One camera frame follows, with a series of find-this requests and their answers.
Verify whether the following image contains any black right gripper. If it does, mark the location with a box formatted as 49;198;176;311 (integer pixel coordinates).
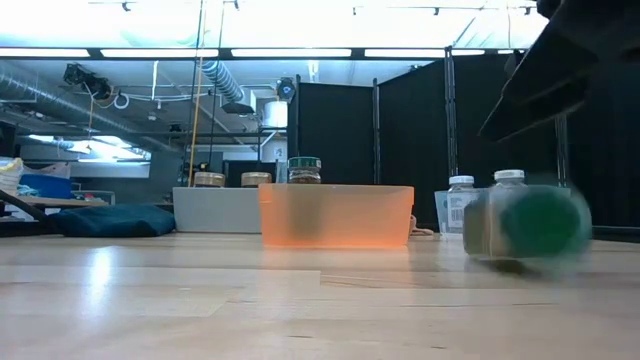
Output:
477;0;640;144

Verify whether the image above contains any green lid spice jar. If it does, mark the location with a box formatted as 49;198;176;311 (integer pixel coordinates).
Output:
287;156;324;241
462;183;594;262

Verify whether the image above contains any tan lid spice jar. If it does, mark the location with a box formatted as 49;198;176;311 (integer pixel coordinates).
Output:
240;171;274;189
193;171;227;189

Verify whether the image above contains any black curtain partition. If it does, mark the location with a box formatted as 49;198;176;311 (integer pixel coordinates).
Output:
375;47;454;229
294;74;377;185
449;47;640;244

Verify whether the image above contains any ceiling light strip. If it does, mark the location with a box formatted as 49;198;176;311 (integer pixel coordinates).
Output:
229;48;353;58
363;48;486;58
99;48;220;58
0;48;91;58

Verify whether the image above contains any clear plastic container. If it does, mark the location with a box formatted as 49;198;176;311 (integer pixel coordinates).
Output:
433;187;481;236

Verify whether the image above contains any pink striped cloth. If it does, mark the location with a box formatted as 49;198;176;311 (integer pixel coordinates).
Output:
409;214;435;237

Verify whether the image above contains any orange translucent plastic bin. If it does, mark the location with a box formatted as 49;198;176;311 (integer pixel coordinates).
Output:
257;182;416;250

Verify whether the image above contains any white paper roll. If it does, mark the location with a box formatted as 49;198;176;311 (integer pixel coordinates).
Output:
262;99;290;130

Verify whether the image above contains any grey plastic bin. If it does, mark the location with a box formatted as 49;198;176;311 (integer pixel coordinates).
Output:
172;186;264;235

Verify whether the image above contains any dark blue cloth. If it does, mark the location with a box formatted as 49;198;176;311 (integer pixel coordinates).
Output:
47;203;176;239

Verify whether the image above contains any black hanging device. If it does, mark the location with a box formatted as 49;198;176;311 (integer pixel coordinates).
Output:
62;62;114;101

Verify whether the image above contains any blue storage box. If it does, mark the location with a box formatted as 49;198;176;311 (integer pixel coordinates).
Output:
18;173;74;200

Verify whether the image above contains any pale yellow bag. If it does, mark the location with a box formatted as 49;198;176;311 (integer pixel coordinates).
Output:
0;157;25;197

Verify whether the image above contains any flexible corrugated duct hose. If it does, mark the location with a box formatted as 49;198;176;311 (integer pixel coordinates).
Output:
199;59;246;104

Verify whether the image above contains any yellow hanging strap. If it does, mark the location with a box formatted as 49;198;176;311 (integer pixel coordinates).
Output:
187;0;207;187

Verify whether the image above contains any silver metal ventilation duct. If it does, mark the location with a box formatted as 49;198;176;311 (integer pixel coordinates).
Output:
0;69;176;151

